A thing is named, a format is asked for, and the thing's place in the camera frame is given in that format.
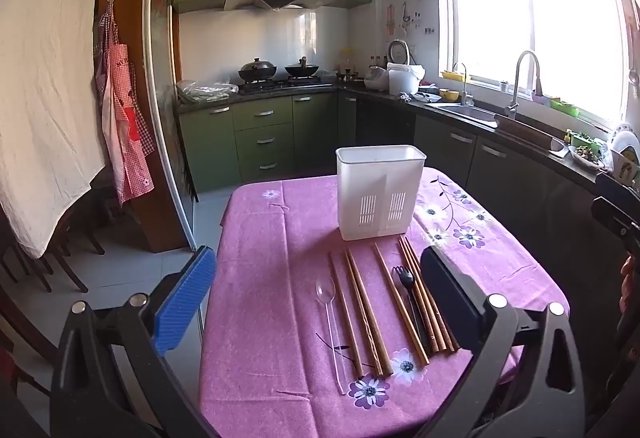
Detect person right hand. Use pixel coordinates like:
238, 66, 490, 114
618, 254, 634, 314

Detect small chrome faucet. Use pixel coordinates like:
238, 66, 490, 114
452, 62, 474, 106

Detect white plastic utensil holder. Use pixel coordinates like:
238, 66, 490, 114
335, 144, 426, 241

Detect clear plastic bag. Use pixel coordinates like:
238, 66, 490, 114
177, 80, 239, 103

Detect black lidded wok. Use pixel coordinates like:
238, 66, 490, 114
239, 58, 277, 83

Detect chrome kitchen faucet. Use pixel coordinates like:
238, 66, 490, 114
503, 49, 544, 121

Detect black wok with handle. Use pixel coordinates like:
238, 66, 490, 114
285, 57, 319, 78

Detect clear plastic spoon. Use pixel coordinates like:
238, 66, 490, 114
316, 279, 346, 396

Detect red checkered apron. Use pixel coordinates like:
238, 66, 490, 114
94, 0, 155, 204

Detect plate of vegetables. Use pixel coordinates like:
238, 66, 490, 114
565, 130, 606, 169

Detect white rice cooker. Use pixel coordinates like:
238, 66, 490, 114
363, 66, 390, 92

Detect purple floral tablecloth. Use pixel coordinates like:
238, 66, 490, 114
197, 165, 572, 438

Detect white hanging cloth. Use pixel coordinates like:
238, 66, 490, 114
0, 0, 106, 258

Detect green lower cabinets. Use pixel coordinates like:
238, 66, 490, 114
179, 89, 357, 194

